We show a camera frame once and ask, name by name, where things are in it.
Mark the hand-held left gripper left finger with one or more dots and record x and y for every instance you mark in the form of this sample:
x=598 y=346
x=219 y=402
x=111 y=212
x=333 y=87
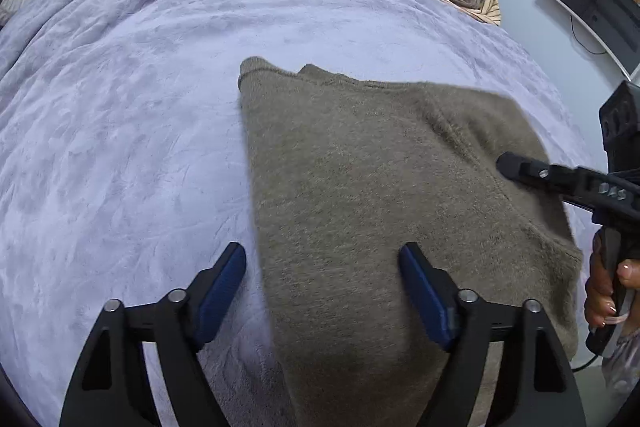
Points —
x=222 y=292

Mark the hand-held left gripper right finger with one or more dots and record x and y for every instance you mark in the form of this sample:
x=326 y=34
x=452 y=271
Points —
x=425 y=297

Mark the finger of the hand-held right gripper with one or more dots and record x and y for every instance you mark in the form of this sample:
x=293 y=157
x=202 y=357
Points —
x=550 y=179

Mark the brown knit sweater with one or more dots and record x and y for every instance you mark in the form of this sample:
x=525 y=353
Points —
x=375 y=182

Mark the person's right hand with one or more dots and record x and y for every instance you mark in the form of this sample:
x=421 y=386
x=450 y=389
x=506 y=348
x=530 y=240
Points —
x=597 y=299

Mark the lavender fleece blanket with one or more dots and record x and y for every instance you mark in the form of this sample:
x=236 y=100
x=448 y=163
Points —
x=125 y=132

